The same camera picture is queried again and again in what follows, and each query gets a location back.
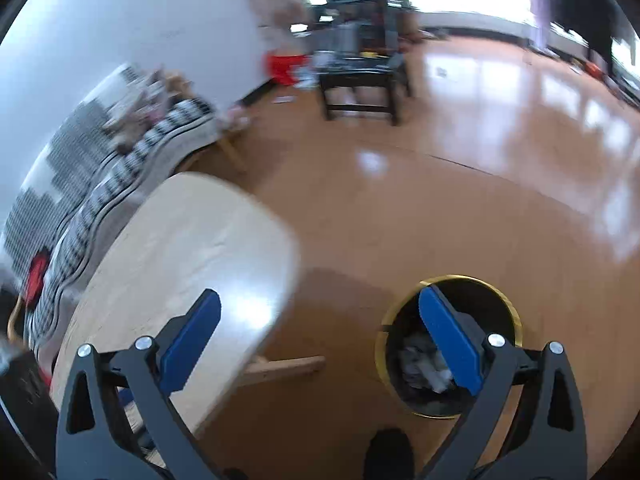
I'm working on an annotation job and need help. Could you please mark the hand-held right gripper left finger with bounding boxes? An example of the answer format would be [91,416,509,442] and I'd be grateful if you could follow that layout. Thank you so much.
[56,288,222,480]

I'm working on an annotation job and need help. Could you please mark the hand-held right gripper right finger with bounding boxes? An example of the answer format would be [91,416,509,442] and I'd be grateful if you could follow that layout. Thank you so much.
[419,285,588,480]

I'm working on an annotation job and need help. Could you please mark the black bin with gold rim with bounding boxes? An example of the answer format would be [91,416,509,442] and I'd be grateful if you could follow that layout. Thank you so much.
[375,275,524,419]

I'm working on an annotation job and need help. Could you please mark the person's black shoe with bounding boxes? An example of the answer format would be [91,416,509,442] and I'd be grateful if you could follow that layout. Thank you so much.
[362,427,416,480]

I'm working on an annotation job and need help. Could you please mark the red cushion on sofa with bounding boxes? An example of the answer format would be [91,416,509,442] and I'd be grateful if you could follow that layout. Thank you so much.
[25,252,52,307]

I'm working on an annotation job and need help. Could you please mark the black-white striped sofa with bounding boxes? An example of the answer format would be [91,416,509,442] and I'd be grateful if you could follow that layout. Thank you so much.
[0,62,221,361]

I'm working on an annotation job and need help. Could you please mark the black cabinet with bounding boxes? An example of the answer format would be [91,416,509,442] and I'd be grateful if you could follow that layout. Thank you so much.
[0,350,59,462]

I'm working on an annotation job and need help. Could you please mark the beige folded clothes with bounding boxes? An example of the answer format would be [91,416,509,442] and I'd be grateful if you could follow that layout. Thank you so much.
[102,70,196,157]

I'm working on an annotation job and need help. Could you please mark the black side table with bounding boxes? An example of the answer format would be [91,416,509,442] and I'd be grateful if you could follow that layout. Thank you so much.
[317,52,414,127]

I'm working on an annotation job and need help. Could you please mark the red plastic bag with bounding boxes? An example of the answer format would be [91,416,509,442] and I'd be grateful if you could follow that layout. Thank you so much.
[264,51,312,86]

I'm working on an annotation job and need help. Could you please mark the dark shelf unit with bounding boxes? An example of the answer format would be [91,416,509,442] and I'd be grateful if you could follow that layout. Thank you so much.
[310,0,407,57]

